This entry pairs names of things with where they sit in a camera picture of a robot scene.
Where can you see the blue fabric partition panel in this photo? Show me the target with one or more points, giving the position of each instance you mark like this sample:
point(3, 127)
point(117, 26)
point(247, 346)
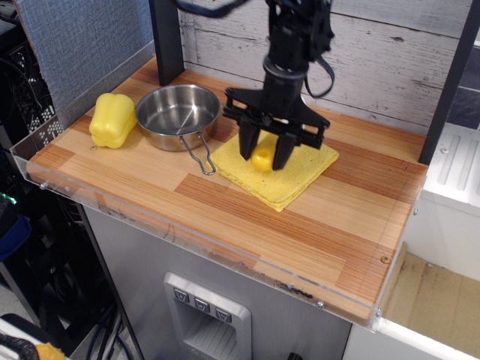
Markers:
point(86, 48)

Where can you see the black vertical post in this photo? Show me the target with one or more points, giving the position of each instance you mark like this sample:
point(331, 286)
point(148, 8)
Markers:
point(455, 73)
point(167, 40)

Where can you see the black vertical post left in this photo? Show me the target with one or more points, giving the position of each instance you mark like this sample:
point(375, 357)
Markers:
point(167, 40)

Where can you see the clear acrylic table guard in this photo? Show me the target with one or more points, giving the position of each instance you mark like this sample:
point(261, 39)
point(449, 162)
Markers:
point(333, 244)

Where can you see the yellow toy bell pepper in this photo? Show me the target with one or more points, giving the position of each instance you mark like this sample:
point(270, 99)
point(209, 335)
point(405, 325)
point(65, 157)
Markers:
point(114, 118)

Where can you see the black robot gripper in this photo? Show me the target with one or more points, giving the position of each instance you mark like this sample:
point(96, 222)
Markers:
point(278, 109)

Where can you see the folded yellow cloth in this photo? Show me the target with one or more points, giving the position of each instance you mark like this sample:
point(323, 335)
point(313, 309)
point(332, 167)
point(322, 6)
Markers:
point(276, 188)

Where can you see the black vertical post right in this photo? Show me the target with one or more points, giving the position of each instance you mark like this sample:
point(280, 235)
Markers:
point(455, 73)

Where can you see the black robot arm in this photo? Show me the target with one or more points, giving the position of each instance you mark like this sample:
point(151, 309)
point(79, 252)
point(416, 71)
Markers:
point(299, 33)

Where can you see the white toy sink drainboard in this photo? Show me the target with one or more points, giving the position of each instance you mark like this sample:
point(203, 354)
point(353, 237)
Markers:
point(453, 173)

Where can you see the small steel pot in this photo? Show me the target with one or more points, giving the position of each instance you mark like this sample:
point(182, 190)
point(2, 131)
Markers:
point(179, 118)

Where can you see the toy fridge water dispenser panel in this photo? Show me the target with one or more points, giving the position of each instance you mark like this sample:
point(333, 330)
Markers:
point(208, 325)

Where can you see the yellow handled white toy knife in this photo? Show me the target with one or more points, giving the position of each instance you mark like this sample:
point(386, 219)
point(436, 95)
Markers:
point(263, 155)

